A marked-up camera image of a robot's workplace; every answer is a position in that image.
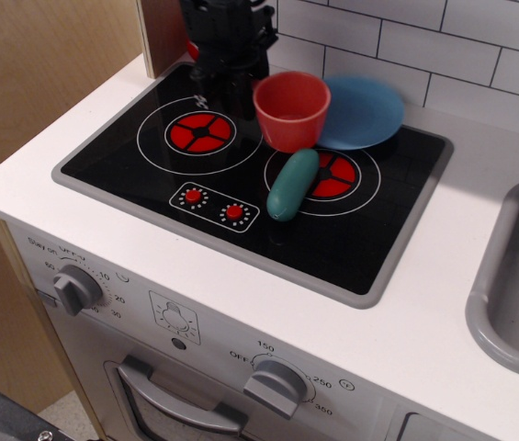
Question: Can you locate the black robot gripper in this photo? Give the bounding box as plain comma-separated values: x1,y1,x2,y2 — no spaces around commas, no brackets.
180,1,277,120

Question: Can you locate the orange plastic cup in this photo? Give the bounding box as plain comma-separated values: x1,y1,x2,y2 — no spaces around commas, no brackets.
253,71,332,153

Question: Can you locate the blue plastic plate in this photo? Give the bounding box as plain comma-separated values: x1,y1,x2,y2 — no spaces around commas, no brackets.
318,75,405,151

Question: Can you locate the red toy tomato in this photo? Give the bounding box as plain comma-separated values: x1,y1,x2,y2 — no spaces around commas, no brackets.
186,40,199,62

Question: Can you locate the wooden side panel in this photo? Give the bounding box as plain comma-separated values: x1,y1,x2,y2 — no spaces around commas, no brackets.
136,0,187,79

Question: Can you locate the black toy stove top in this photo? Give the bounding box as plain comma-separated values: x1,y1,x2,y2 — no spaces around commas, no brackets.
52,63,453,309

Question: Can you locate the teal toy cucumber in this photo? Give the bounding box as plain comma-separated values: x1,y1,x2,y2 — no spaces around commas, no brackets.
266,149,320,222

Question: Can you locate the grey timer knob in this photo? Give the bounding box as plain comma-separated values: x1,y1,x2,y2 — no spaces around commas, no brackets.
53,265,103,316

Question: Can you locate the grey oven temperature knob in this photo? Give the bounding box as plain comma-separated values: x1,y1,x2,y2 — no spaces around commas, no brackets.
243,355,314,420

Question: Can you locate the black equipment base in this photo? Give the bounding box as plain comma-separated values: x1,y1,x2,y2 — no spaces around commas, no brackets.
0,393,71,441

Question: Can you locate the grey oven door handle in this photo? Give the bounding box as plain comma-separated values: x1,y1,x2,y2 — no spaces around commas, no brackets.
118,356,248,437

